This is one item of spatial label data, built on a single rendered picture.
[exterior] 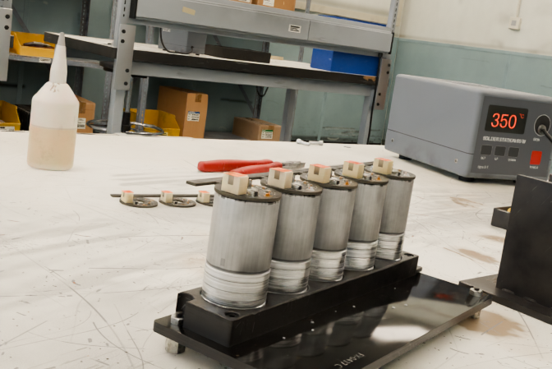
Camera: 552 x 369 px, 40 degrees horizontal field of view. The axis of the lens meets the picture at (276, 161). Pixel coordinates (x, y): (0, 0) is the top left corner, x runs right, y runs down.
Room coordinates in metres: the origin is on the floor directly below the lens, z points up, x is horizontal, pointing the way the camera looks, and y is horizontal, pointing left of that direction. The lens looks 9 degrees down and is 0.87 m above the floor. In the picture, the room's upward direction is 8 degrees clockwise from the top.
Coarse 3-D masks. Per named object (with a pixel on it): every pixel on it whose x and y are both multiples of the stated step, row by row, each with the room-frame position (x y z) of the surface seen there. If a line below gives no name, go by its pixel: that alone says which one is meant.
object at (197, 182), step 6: (366, 162) 0.39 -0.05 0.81; (372, 162) 0.39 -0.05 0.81; (300, 168) 0.34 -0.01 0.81; (306, 168) 0.34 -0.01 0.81; (336, 168) 0.35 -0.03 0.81; (342, 168) 0.36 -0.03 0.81; (246, 174) 0.30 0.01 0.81; (252, 174) 0.31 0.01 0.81; (258, 174) 0.31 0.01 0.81; (264, 174) 0.31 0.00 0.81; (294, 174) 0.32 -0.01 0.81; (300, 174) 0.33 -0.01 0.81; (192, 180) 0.28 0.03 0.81; (198, 180) 0.28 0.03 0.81; (204, 180) 0.28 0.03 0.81; (210, 180) 0.28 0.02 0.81; (216, 180) 0.28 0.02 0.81; (222, 180) 0.29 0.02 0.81; (198, 186) 0.27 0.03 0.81
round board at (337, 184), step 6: (306, 174) 0.32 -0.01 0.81; (306, 180) 0.31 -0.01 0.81; (336, 180) 0.31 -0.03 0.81; (342, 180) 0.32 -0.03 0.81; (348, 180) 0.32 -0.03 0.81; (324, 186) 0.31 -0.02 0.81; (330, 186) 0.31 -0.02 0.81; (336, 186) 0.31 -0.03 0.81; (342, 186) 0.31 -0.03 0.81; (348, 186) 0.31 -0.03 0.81; (354, 186) 0.31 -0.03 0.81
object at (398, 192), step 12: (396, 180) 0.35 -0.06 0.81; (408, 180) 0.36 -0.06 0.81; (396, 192) 0.35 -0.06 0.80; (408, 192) 0.36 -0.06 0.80; (384, 204) 0.35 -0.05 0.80; (396, 204) 0.35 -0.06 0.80; (408, 204) 0.36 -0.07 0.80; (384, 216) 0.35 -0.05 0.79; (396, 216) 0.35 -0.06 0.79; (384, 228) 0.35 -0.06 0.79; (396, 228) 0.36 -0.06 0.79; (384, 240) 0.35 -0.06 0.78; (396, 240) 0.36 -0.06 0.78; (384, 252) 0.35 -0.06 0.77; (396, 252) 0.36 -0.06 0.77
